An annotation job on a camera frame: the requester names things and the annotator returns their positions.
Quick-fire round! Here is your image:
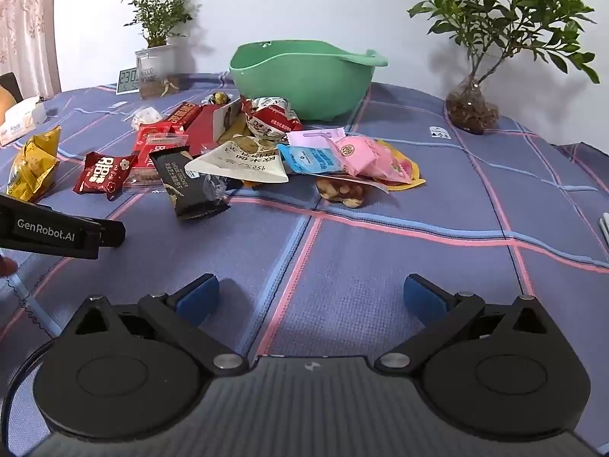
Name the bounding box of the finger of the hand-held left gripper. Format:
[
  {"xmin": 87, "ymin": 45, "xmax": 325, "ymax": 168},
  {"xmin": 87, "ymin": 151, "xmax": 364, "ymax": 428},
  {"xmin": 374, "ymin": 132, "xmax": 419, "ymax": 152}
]
[{"xmin": 97, "ymin": 220, "xmax": 126, "ymax": 248}]

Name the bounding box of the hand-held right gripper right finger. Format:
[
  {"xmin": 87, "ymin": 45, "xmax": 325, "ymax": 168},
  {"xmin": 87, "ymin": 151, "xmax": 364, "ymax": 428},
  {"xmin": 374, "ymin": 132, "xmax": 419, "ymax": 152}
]
[{"xmin": 375, "ymin": 273, "xmax": 569, "ymax": 376}]

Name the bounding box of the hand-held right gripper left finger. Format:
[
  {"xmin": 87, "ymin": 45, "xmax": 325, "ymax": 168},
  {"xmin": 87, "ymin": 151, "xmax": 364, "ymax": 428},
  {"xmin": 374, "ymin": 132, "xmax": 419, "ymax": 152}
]
[{"xmin": 54, "ymin": 273, "xmax": 249, "ymax": 376}]

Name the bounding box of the red packet with white characters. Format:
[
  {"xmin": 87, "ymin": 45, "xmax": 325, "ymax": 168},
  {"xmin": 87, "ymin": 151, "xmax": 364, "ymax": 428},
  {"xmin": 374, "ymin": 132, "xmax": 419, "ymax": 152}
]
[{"xmin": 73, "ymin": 151, "xmax": 138, "ymax": 201}]

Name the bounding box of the yellow snack packet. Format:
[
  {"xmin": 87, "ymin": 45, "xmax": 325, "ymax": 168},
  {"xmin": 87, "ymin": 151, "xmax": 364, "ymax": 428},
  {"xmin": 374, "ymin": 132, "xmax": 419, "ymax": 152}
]
[
  {"xmin": 376, "ymin": 140, "xmax": 426, "ymax": 191},
  {"xmin": 6, "ymin": 125, "xmax": 62, "ymax": 201}
]

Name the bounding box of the pink snack packet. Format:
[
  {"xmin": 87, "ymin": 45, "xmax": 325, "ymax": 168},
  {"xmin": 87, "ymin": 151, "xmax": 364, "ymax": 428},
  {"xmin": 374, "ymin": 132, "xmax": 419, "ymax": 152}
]
[{"xmin": 328, "ymin": 136, "xmax": 414, "ymax": 182}]

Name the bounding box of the blue snack packet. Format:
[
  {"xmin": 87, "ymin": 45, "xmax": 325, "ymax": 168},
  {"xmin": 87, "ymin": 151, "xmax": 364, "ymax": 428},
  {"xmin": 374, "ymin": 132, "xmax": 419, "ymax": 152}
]
[{"xmin": 277, "ymin": 144, "xmax": 344, "ymax": 175}]

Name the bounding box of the red and white snack packet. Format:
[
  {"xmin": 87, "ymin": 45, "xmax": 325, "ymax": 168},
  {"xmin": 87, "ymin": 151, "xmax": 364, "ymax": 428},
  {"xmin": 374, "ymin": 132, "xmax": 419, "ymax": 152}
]
[{"xmin": 240, "ymin": 96, "xmax": 304, "ymax": 141}]

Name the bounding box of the green plastic bowl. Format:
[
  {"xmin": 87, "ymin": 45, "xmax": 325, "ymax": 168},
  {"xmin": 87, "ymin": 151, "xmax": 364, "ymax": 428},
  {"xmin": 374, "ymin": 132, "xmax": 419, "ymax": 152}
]
[{"xmin": 229, "ymin": 39, "xmax": 388, "ymax": 122}]

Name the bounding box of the blue checked tablecloth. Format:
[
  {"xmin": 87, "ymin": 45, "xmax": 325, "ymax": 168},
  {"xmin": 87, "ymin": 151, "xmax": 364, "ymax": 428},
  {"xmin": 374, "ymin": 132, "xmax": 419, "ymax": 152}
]
[{"xmin": 0, "ymin": 72, "xmax": 609, "ymax": 457}]

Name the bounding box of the clear red-striped biscuit packet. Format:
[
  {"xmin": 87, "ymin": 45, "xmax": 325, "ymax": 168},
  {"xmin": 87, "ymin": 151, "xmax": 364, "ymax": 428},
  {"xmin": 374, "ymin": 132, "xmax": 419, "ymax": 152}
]
[{"xmin": 123, "ymin": 134, "xmax": 190, "ymax": 191}]

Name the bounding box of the black snack packet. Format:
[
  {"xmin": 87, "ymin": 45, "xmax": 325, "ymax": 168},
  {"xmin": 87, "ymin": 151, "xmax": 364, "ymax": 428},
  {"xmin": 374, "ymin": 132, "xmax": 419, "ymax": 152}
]
[{"xmin": 151, "ymin": 147, "xmax": 232, "ymax": 221}]

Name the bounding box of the white tissue pack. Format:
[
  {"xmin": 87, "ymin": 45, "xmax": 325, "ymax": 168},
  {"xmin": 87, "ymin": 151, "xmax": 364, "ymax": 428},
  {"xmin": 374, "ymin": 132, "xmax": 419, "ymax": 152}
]
[{"xmin": 0, "ymin": 96, "xmax": 47, "ymax": 147}]

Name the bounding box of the small white wrapper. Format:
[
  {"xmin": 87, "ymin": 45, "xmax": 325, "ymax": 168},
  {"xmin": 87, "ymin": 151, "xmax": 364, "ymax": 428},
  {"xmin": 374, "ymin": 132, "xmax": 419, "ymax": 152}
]
[{"xmin": 130, "ymin": 105, "xmax": 163, "ymax": 130}]

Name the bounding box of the clear nut packet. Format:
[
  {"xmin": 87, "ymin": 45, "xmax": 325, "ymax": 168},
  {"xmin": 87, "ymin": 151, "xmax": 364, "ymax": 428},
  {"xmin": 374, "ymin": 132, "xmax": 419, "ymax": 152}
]
[{"xmin": 315, "ymin": 174, "xmax": 390, "ymax": 209}]

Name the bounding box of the long red box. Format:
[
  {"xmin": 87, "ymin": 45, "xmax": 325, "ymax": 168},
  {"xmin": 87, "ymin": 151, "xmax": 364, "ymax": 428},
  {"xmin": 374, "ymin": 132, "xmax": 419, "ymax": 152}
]
[{"xmin": 183, "ymin": 97, "xmax": 243, "ymax": 158}]

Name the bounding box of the dark brown furniture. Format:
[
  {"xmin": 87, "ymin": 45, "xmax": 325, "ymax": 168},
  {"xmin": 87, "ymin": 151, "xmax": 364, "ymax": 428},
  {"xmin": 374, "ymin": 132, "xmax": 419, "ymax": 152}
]
[{"xmin": 0, "ymin": 74, "xmax": 22, "ymax": 120}]

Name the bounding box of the clear glass jar with roots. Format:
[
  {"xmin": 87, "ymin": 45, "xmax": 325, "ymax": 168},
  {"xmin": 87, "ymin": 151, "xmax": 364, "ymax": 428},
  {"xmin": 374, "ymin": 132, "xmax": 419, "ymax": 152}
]
[{"xmin": 139, "ymin": 75, "xmax": 182, "ymax": 101}]

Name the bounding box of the white digital clock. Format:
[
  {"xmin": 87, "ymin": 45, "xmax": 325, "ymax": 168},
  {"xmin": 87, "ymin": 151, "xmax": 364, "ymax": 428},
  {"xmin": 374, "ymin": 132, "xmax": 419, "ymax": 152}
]
[{"xmin": 115, "ymin": 67, "xmax": 142, "ymax": 95}]

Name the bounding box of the thin-leaf plant in white pot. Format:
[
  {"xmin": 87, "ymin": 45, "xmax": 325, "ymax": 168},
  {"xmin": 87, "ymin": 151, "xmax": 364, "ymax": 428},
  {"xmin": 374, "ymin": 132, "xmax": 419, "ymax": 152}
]
[{"xmin": 121, "ymin": 0, "xmax": 196, "ymax": 81}]

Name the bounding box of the lilac snack packet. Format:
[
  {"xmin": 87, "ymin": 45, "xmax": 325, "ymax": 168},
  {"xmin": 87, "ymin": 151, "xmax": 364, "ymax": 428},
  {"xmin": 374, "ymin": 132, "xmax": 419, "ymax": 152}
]
[{"xmin": 287, "ymin": 127, "xmax": 346, "ymax": 148}]

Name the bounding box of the leafy plant in glass vase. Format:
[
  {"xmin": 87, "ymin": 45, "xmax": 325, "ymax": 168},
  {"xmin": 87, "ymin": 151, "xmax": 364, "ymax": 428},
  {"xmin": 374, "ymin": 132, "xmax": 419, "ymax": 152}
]
[{"xmin": 408, "ymin": 0, "xmax": 601, "ymax": 135}]

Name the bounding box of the pink patterned curtain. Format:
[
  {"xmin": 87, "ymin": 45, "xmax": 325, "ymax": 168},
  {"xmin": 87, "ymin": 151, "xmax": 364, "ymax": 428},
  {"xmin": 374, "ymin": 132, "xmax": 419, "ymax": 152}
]
[{"xmin": 0, "ymin": 0, "xmax": 62, "ymax": 101}]

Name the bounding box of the black cable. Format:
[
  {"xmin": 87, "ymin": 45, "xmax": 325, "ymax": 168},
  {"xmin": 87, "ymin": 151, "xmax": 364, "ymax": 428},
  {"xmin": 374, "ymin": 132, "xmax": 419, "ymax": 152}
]
[{"xmin": 0, "ymin": 269, "xmax": 60, "ymax": 439}]

